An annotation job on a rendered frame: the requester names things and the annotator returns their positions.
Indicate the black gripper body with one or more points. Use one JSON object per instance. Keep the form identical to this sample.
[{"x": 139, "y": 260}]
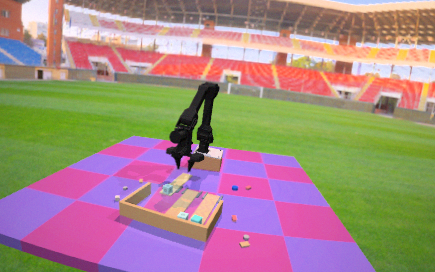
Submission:
[{"x": 197, "y": 157}]

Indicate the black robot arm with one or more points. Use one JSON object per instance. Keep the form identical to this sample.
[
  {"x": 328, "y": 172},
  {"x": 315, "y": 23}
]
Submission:
[{"x": 189, "y": 117}]

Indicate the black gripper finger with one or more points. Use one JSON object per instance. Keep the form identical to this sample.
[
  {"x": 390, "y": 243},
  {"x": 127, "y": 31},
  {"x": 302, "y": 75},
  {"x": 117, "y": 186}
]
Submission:
[
  {"x": 177, "y": 161},
  {"x": 190, "y": 164}
]

